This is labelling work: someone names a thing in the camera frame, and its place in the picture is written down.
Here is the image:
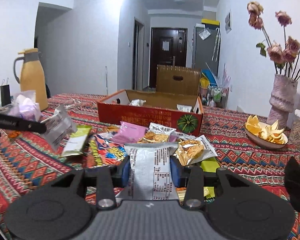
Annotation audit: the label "red colourful snack bag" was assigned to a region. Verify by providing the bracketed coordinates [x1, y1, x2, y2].
[87, 132, 127, 167]

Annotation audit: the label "white green snack packet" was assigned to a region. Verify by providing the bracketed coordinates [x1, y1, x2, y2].
[61, 125, 91, 157]

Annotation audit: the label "storage rack with items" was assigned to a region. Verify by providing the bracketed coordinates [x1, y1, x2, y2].
[199, 73, 229, 109]

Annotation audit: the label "pink ribbed vase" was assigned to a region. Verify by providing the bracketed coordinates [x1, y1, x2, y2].
[267, 74, 298, 129]

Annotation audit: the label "white packet in box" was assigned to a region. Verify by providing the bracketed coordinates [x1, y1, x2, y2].
[128, 99, 146, 107]

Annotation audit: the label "silver snack packet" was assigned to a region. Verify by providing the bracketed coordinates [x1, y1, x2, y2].
[40, 105, 77, 151]

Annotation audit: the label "brown cardboard chair back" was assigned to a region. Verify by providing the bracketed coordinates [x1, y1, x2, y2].
[156, 65, 201, 95]

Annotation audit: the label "pink snack packet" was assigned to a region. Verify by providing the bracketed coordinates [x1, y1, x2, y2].
[112, 121, 148, 144]

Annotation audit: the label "green snack bar packet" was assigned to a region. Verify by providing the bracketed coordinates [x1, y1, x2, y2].
[177, 158, 222, 202]

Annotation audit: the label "grey refrigerator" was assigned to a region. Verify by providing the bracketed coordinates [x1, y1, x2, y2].
[192, 24, 221, 76]

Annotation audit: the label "clear orange cracker packet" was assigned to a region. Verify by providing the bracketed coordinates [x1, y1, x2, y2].
[138, 122, 176, 144]

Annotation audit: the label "bowl of orange peels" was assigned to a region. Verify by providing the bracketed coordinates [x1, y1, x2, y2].
[244, 115, 288, 150]

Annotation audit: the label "dark entrance door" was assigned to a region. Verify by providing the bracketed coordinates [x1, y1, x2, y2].
[149, 28, 187, 88]

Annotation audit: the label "black paper bag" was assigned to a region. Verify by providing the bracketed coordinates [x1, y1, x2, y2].
[0, 78, 11, 106]

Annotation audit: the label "black cloth sleeve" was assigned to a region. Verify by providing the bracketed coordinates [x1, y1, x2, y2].
[284, 157, 300, 213]

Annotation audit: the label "clear snack packet right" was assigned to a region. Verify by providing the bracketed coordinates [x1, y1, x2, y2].
[173, 135, 218, 166]

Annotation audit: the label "red cardboard box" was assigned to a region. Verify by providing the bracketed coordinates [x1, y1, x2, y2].
[97, 89, 204, 135]

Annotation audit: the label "yellow thermos jug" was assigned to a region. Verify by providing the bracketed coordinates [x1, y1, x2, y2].
[13, 48, 49, 111]

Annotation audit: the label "dried pink roses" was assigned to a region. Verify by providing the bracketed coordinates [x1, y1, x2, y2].
[246, 0, 300, 81]

